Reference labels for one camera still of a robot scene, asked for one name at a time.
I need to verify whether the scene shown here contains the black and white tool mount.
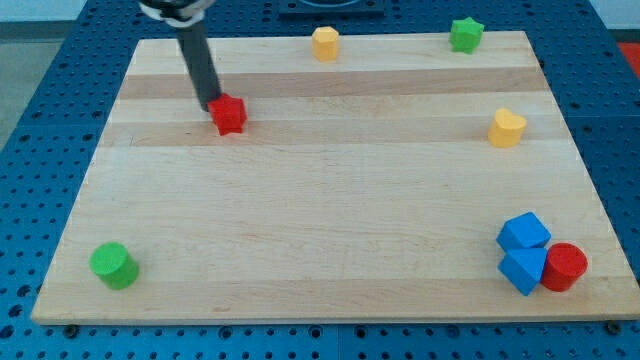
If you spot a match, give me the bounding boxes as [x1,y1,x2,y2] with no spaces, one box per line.
[138,0,216,27]

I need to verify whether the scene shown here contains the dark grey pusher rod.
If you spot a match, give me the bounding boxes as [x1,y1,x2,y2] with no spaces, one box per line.
[177,21,222,112]

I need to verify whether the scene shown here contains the red star block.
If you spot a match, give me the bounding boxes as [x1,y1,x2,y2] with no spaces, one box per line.
[207,93,247,136]

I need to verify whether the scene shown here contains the green star block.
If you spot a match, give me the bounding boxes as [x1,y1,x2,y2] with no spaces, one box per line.
[449,17,485,54]

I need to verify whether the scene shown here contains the yellow hexagon block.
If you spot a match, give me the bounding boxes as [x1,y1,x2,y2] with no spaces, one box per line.
[312,26,339,62]

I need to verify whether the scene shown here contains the green cylinder block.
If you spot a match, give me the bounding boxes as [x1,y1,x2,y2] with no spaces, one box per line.
[89,242,139,290]

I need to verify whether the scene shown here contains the light wooden board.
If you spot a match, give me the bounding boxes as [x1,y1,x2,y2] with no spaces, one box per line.
[31,31,639,325]

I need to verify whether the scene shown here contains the yellow heart block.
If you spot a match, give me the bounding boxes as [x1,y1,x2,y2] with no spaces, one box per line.
[487,108,527,148]

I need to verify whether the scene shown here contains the blue cube block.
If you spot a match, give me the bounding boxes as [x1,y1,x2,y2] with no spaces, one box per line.
[496,212,551,251]

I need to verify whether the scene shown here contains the blue triangle block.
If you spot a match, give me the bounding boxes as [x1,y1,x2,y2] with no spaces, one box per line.
[498,248,547,296]

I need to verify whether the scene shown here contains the red cylinder block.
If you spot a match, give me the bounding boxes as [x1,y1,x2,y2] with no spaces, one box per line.
[540,243,589,292]

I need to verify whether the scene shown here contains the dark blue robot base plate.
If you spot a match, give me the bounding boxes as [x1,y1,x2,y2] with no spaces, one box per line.
[278,0,386,18]

